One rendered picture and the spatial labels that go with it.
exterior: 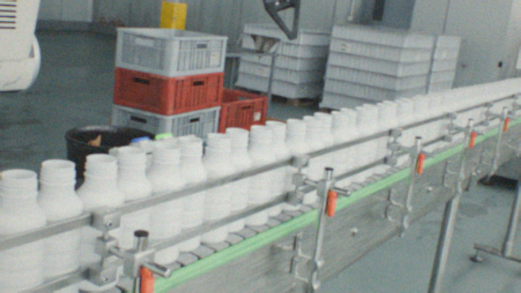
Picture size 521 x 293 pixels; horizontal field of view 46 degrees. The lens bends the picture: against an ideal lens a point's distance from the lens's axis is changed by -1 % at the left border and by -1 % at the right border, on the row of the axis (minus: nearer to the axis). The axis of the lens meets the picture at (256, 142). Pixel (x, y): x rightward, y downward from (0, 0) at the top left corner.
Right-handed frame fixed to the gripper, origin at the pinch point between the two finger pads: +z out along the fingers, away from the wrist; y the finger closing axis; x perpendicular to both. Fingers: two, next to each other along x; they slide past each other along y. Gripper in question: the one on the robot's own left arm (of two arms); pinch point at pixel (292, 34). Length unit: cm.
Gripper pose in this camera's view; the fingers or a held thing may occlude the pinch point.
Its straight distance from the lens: 114.6
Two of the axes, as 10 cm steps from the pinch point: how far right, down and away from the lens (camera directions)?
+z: 2.8, 9.6, 0.0
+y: 0.4, -0.1, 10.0
